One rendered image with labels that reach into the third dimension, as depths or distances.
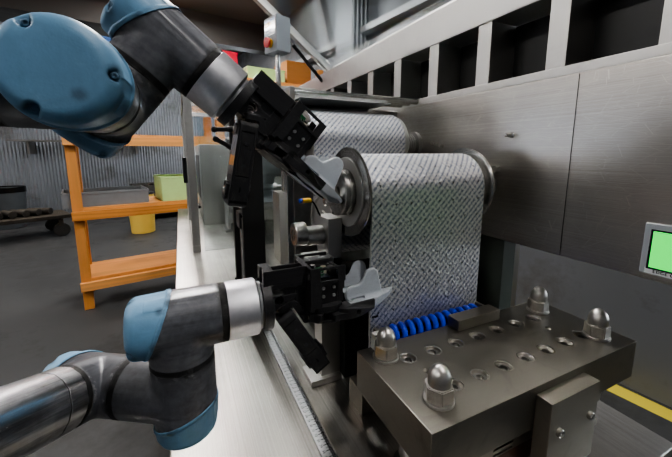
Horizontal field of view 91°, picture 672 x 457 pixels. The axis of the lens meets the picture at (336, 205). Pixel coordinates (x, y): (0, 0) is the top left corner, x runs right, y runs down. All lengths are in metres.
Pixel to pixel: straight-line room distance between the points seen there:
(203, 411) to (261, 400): 0.18
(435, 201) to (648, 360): 2.14
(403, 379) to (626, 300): 2.12
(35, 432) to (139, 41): 0.41
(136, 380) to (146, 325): 0.10
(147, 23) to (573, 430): 0.70
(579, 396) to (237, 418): 0.48
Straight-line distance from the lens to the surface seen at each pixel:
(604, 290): 2.53
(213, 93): 0.44
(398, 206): 0.53
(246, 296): 0.44
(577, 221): 0.67
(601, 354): 0.64
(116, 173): 8.49
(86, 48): 0.30
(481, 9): 0.85
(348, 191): 0.51
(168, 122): 8.56
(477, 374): 0.52
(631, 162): 0.63
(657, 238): 0.62
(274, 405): 0.65
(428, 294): 0.62
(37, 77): 0.30
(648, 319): 2.51
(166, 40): 0.45
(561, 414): 0.55
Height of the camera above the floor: 1.31
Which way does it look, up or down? 9 degrees down
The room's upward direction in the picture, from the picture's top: straight up
